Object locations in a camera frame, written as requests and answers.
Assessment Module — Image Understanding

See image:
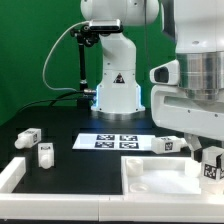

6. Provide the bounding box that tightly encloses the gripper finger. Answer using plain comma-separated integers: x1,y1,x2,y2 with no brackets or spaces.
184,133,203,162
216,153,224,170

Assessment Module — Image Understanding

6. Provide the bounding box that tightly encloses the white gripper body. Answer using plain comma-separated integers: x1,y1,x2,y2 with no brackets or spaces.
151,85,224,141

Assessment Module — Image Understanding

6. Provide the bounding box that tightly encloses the white square table top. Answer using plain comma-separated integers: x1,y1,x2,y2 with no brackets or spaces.
121,156,201,195

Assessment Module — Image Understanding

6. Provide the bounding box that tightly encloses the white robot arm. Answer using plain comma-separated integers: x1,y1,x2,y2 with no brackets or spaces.
81,0,224,152

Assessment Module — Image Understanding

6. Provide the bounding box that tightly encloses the white sheet with tags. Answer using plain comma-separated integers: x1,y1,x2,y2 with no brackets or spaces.
73,133,154,151

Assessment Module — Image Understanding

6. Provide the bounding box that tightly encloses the white U-shaped fence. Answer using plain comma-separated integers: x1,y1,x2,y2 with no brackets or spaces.
0,157,224,223

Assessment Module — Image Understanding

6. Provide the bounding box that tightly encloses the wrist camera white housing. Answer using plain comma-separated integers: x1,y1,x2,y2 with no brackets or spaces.
149,60,180,86

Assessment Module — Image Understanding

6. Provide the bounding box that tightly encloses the grey camera on stand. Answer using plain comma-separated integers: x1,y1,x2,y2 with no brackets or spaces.
89,19,122,33

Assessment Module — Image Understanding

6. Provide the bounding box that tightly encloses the black cable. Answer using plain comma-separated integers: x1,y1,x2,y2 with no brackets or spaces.
18,90,88,115

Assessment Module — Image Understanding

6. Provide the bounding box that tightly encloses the black camera stand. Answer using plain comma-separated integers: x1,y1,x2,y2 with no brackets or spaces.
70,25,99,109

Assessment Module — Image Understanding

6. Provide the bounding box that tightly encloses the grey camera cable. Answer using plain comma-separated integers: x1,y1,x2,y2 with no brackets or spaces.
42,20,91,92

